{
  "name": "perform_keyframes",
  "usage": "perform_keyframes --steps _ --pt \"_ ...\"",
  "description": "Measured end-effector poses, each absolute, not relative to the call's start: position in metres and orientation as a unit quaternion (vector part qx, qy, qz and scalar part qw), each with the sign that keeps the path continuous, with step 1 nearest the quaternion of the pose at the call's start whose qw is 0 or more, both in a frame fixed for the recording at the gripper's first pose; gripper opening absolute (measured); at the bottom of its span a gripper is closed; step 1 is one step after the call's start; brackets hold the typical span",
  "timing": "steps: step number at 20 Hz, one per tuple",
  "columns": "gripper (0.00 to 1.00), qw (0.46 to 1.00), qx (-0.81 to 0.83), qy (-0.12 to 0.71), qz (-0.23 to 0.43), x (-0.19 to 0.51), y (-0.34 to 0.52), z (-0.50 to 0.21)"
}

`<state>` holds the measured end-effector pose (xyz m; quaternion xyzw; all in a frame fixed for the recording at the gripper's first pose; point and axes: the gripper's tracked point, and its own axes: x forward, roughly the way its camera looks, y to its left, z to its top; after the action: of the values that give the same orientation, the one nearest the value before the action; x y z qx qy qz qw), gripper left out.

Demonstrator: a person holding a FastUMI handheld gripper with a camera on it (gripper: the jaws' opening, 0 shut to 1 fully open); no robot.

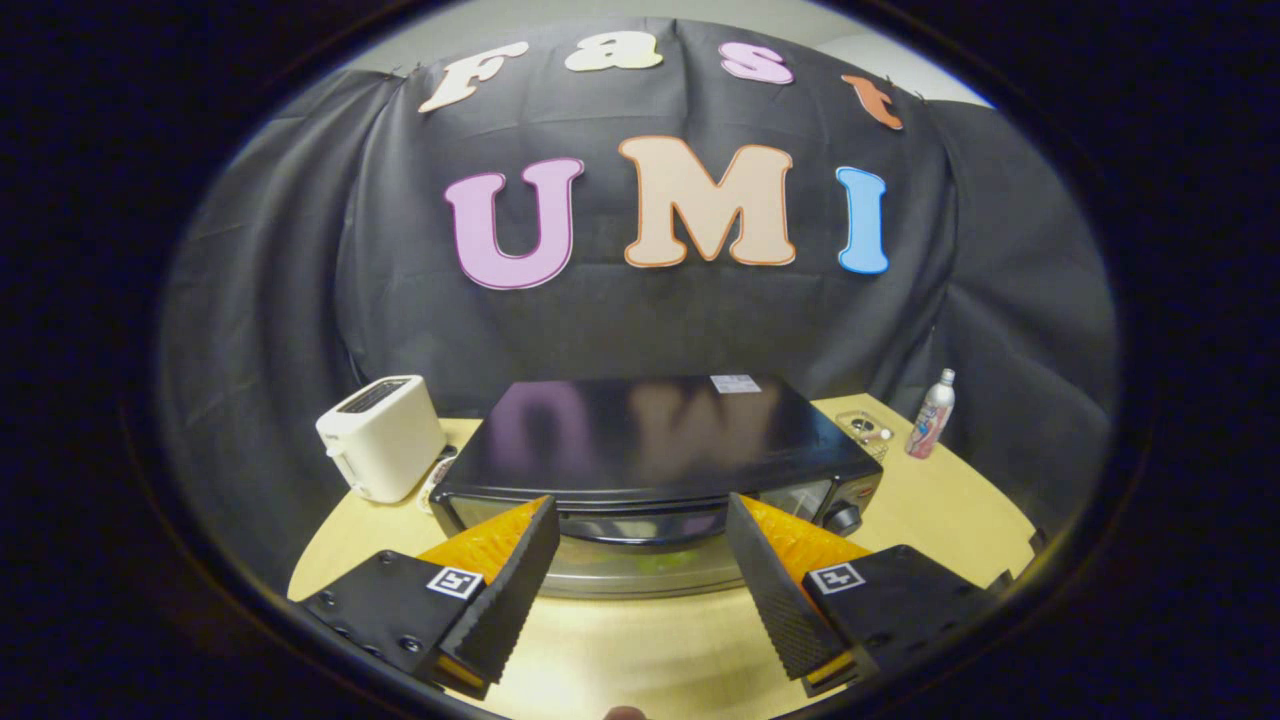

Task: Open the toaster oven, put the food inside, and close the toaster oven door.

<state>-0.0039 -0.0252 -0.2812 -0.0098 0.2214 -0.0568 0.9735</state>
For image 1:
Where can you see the clear glass jar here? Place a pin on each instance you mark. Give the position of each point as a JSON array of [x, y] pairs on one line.
[[866, 432]]

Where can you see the black notched object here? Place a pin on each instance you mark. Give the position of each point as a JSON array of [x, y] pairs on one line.
[[1003, 578]]

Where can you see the black backdrop cloth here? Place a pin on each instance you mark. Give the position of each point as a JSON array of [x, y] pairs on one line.
[[640, 320]]

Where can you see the black toaster oven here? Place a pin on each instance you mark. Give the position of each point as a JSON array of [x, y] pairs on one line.
[[650, 430]]

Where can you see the white power strip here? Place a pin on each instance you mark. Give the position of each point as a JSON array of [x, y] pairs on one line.
[[438, 478]]

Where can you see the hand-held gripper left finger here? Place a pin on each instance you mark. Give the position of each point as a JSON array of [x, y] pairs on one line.
[[510, 595]]

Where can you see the white pop-up toaster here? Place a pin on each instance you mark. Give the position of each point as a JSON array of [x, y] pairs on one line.
[[385, 440]]

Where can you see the pink and white bottle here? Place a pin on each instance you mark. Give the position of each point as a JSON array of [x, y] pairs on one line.
[[930, 418]]

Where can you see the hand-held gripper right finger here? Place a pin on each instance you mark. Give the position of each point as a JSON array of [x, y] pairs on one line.
[[770, 595]]

